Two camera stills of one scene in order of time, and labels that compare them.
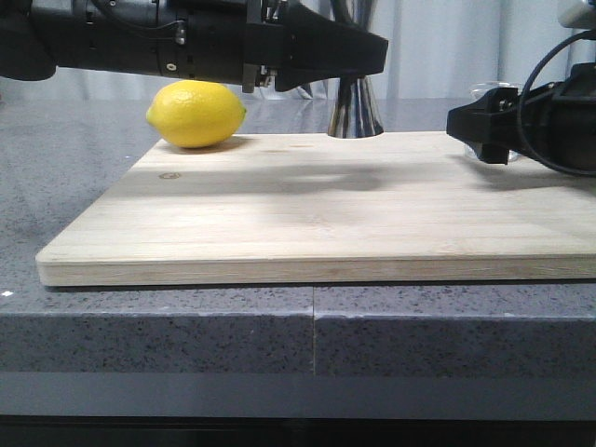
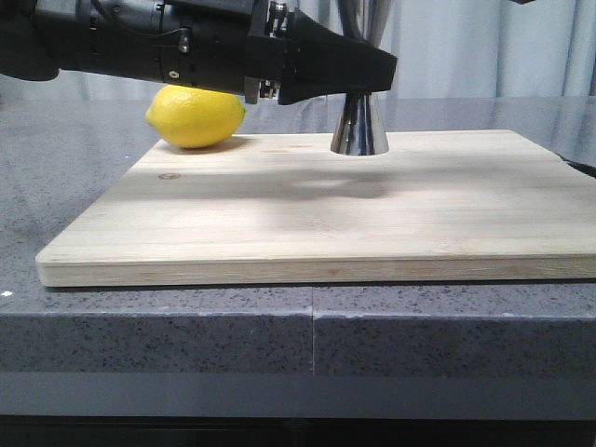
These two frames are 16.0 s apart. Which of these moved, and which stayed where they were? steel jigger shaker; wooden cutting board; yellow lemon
Moved: steel jigger shaker
Stayed: wooden cutting board; yellow lemon
